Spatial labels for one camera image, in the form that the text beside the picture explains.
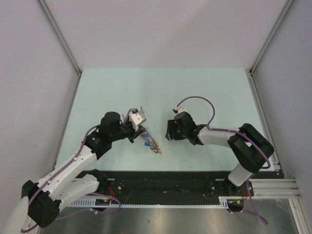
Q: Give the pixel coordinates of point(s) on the metal disc keyring organizer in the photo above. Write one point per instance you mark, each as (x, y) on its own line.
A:
(151, 139)

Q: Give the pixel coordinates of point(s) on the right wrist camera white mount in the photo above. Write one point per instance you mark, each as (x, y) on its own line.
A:
(178, 110)

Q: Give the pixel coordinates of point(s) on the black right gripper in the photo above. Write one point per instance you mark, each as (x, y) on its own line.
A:
(171, 134)

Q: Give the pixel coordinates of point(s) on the white slotted cable duct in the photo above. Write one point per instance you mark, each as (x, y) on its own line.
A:
(97, 202)

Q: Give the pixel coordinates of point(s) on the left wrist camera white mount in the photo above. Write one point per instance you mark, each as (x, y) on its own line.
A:
(136, 118)

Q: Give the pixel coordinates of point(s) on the aluminium front rail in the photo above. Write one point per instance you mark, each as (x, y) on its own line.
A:
(275, 189)

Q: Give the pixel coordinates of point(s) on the right aluminium side rail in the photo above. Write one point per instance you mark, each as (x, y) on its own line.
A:
(263, 119)

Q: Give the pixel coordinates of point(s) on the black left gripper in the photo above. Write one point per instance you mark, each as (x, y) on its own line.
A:
(134, 133)

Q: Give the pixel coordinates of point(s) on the blue tag key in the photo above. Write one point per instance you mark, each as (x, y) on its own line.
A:
(147, 142)

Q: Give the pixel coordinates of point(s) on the aluminium frame post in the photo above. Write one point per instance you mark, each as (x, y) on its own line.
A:
(59, 35)
(272, 33)

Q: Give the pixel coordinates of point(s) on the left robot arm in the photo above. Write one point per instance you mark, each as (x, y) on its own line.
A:
(50, 194)

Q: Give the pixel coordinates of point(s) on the right aluminium frame post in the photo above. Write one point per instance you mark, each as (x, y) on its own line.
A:
(272, 33)

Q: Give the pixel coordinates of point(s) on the left aluminium frame post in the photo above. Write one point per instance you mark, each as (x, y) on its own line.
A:
(59, 35)

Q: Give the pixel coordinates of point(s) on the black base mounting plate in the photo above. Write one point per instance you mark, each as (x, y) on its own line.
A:
(167, 187)

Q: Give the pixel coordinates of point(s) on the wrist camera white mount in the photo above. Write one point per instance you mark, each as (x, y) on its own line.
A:
(178, 110)
(136, 118)

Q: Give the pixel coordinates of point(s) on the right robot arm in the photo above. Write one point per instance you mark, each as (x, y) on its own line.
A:
(248, 145)

